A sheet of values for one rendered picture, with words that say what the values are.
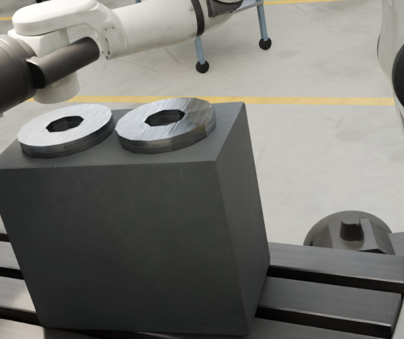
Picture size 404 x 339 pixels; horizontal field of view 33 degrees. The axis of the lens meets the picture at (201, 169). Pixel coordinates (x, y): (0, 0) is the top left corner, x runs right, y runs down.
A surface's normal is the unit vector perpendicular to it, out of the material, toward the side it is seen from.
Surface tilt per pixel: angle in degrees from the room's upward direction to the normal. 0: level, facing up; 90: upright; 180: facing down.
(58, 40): 95
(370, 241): 0
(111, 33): 95
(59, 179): 90
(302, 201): 0
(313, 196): 0
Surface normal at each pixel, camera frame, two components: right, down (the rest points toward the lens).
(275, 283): -0.18, -0.87
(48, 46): 0.79, 0.24
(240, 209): 0.95, -0.04
